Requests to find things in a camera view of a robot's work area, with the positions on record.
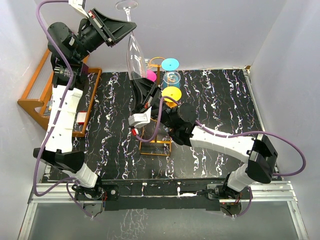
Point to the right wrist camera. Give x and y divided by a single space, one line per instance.
139 120

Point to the gold wire glass rack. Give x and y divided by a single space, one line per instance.
155 141

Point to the clear flute glass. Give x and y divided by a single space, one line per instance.
171 77

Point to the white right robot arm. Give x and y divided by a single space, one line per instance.
256 152

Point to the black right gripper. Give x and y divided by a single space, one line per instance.
141 89

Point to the magenta plastic wine glass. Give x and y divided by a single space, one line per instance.
151 75

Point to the wooden stepped shelf rack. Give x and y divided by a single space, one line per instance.
36 96

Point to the aluminium frame rail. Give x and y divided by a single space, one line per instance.
276 191

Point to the grey clear wine glass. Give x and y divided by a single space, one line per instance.
147 62

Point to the blue plastic wine glass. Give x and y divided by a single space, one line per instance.
170 64

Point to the red white small block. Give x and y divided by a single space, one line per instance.
81 118

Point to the clear wine glass front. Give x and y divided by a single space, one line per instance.
134 56

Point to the orange plastic wine glass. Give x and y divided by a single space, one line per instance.
172 92

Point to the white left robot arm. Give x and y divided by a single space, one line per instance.
68 51

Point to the green cap marker pen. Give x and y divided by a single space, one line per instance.
50 106

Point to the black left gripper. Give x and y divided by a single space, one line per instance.
113 29

